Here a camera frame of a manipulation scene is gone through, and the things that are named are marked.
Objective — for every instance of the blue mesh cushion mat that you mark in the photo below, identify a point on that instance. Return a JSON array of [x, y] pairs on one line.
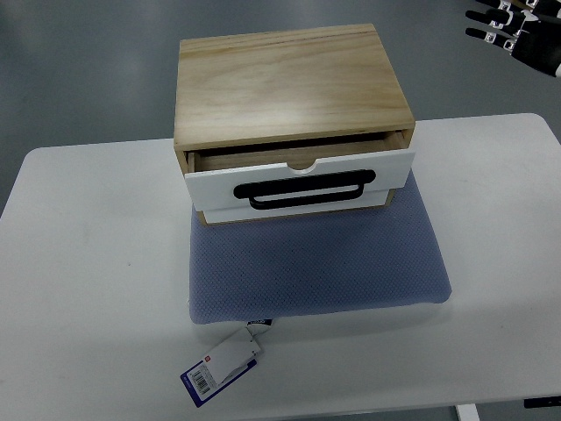
[[317, 264]]

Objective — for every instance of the black table bracket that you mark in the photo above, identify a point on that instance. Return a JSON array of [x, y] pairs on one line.
[[542, 402]]

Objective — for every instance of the black drawer handle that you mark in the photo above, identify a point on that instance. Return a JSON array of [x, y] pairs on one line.
[[253, 190]]

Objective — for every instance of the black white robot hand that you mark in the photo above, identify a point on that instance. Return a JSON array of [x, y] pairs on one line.
[[528, 30]]

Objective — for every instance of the wooden drawer cabinet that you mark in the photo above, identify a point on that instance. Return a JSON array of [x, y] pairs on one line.
[[275, 87]]

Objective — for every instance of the white table leg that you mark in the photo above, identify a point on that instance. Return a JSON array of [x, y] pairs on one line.
[[467, 412]]

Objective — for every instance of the white blue product tag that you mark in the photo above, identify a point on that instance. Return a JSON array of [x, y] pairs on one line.
[[225, 363]]

